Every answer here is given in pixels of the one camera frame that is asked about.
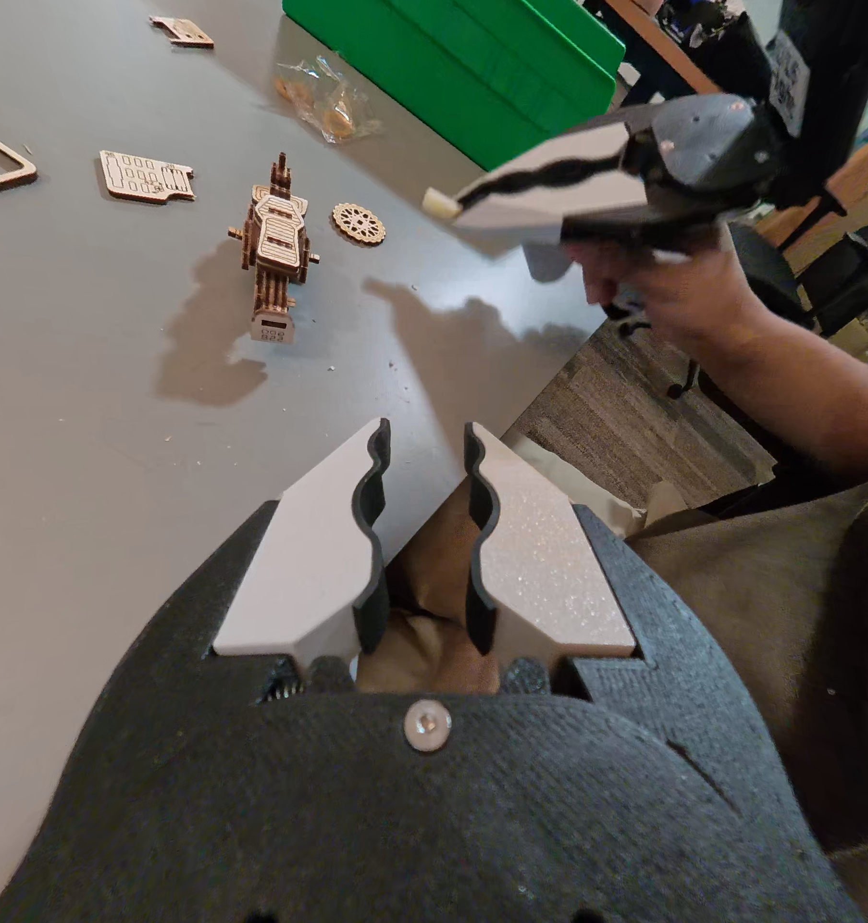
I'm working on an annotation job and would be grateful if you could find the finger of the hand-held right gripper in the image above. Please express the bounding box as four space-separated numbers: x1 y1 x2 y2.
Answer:
450 169 651 248
470 119 633 199

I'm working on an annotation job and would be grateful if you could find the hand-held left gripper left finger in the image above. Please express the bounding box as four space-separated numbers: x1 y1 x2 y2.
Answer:
212 418 392 679

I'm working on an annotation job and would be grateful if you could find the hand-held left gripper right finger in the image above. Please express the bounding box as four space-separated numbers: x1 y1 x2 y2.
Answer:
465 422 637 668

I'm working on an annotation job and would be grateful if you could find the clear plastic bag of parts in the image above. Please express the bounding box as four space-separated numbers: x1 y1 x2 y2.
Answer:
274 56 384 145

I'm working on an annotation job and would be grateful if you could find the person's right forearm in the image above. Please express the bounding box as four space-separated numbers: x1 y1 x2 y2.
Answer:
697 288 868 480

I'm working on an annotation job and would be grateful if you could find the grey desk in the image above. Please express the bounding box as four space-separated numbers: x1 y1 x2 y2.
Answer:
0 0 609 920

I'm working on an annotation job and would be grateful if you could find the person's right hand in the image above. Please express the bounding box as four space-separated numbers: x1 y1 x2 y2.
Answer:
564 231 761 363

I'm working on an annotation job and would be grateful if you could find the brown wooden table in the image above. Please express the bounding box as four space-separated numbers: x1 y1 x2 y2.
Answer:
603 0 723 98

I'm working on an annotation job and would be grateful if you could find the green plastic bin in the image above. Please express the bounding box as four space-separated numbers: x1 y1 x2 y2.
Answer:
283 0 626 172

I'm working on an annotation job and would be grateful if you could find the round wooden gear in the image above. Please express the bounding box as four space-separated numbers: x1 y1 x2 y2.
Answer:
332 202 388 246

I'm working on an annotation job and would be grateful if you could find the person's olive shirt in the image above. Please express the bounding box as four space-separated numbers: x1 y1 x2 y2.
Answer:
621 469 868 923

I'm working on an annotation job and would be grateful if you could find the wooden model vehicle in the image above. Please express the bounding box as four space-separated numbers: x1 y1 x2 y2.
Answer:
227 151 321 344

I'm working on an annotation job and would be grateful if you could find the small notched wooden piece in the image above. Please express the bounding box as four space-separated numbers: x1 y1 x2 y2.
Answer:
149 16 215 50

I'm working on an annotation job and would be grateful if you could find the small slotted wooden panel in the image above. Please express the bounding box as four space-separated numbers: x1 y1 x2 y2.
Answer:
99 150 196 205

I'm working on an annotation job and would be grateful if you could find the empty wooden sheet frame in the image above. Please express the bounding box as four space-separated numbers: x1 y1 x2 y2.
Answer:
0 123 38 199

